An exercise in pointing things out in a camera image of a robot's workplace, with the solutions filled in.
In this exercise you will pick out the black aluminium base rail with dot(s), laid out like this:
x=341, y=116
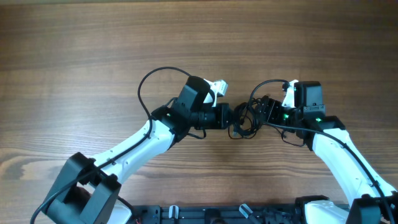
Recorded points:
x=174, y=214

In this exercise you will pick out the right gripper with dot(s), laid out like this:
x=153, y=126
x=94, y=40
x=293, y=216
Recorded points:
x=269, y=112

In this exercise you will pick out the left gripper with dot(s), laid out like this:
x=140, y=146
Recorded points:
x=221, y=109

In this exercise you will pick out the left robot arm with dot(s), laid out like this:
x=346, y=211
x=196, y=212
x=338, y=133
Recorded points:
x=87, y=188

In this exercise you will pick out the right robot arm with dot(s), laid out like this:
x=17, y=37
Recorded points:
x=370, y=198

